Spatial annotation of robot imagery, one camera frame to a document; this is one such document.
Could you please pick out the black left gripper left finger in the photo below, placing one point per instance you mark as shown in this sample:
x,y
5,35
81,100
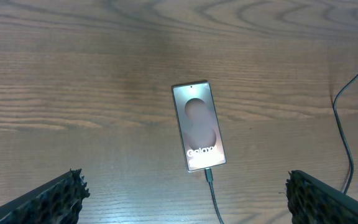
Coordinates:
x,y
56,202

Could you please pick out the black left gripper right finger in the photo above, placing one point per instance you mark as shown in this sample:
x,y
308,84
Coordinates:
x,y
312,201

